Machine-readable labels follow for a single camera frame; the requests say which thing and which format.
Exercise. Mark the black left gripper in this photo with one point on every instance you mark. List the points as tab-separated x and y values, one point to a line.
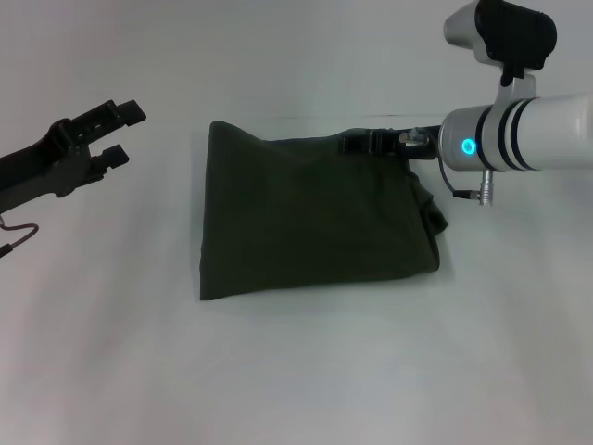
37	167

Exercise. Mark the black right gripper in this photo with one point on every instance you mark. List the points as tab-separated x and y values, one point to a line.
421	146

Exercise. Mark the dark green FREE t-shirt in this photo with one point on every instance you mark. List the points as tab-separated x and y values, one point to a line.
315	208

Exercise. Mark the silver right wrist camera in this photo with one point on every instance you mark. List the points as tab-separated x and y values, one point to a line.
505	32

